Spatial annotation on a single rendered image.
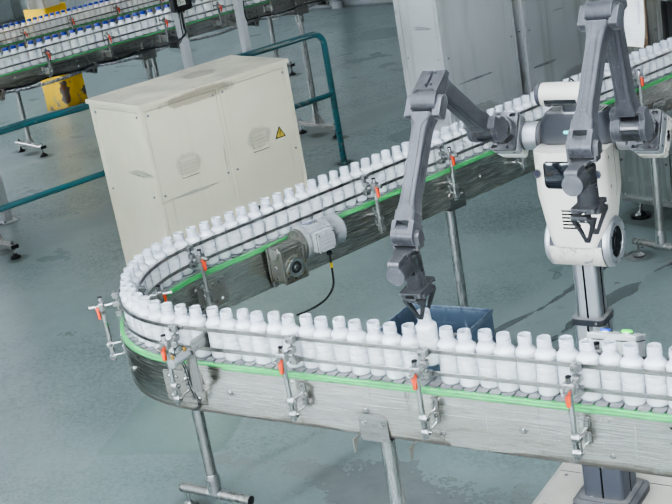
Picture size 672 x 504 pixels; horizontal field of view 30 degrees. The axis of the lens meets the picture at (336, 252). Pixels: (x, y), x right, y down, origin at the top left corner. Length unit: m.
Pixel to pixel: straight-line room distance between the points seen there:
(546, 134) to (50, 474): 2.94
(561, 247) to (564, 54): 6.52
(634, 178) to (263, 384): 4.05
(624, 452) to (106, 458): 3.01
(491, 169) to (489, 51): 3.99
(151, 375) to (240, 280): 0.84
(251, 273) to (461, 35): 4.85
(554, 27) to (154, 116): 4.05
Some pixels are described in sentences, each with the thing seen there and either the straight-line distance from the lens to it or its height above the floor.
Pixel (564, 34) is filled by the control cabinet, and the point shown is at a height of 0.58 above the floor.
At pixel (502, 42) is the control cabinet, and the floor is 0.69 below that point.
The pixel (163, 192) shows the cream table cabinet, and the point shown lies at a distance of 7.35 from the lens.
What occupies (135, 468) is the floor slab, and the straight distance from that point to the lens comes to 5.67.
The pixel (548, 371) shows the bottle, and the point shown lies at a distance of 3.38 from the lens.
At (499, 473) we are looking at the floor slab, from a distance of 5.09.
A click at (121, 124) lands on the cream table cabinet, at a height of 1.05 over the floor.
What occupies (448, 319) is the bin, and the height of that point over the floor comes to 0.90.
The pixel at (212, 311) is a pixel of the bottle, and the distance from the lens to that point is 3.94.
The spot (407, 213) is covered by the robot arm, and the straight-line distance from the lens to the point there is 3.38.
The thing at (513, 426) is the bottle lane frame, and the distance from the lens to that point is 3.48.
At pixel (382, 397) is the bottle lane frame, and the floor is 0.95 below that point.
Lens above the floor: 2.56
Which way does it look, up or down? 19 degrees down
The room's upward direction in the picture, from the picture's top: 10 degrees counter-clockwise
